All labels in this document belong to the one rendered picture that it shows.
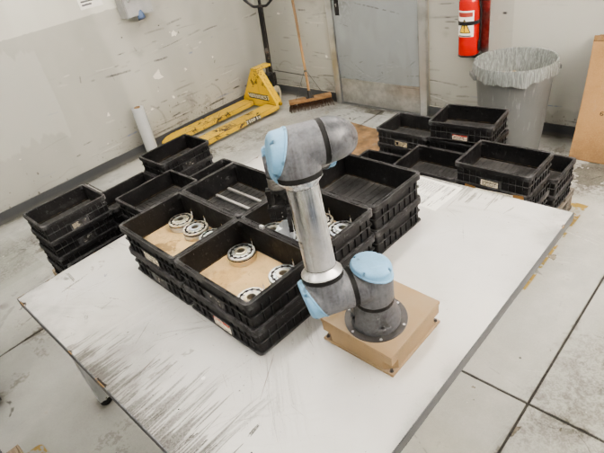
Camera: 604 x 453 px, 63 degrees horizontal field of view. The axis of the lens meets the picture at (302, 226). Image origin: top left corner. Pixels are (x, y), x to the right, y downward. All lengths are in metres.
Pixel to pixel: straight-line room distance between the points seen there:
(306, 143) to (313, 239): 0.25
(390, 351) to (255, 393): 0.41
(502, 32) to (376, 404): 3.39
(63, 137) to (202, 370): 3.52
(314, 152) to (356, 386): 0.69
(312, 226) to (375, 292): 0.27
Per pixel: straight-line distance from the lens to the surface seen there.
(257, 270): 1.73
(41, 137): 4.81
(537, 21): 4.22
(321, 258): 1.29
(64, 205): 3.41
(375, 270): 1.35
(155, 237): 2.09
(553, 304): 2.80
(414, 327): 1.51
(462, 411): 2.31
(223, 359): 1.66
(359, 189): 2.09
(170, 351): 1.75
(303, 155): 1.17
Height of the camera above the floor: 1.88
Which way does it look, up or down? 33 degrees down
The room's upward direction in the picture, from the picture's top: 11 degrees counter-clockwise
